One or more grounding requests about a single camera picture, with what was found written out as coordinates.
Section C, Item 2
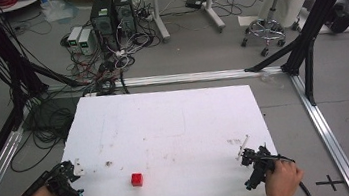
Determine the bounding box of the black device on white board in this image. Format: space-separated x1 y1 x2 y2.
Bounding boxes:
294 0 349 39

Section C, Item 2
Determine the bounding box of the black computer tower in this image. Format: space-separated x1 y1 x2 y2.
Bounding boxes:
87 0 121 54
112 0 139 39

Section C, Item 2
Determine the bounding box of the white desk leg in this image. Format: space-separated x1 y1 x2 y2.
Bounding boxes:
149 0 172 45
200 0 228 36

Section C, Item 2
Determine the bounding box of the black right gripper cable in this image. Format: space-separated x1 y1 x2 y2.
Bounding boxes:
263 149 315 196

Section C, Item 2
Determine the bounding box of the person's right hand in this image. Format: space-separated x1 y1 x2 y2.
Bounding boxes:
261 156 307 196

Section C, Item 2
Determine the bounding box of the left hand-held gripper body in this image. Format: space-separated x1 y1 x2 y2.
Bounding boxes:
42 158 86 196

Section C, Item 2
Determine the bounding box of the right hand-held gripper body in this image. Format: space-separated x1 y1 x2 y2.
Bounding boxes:
238 143 281 192

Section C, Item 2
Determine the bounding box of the tangle of floor cables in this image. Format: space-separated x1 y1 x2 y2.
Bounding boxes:
0 0 183 174

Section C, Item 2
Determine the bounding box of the red cube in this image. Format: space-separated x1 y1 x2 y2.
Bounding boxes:
129 171 145 189

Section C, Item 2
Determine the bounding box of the white power supply unit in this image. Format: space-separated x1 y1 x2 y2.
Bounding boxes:
65 25 85 49
75 26 98 57

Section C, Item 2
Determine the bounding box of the aluminium floor rail frame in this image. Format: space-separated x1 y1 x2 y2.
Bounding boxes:
0 49 349 196

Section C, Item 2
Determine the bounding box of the black frame post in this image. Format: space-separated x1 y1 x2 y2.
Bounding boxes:
235 0 349 115
0 0 101 196

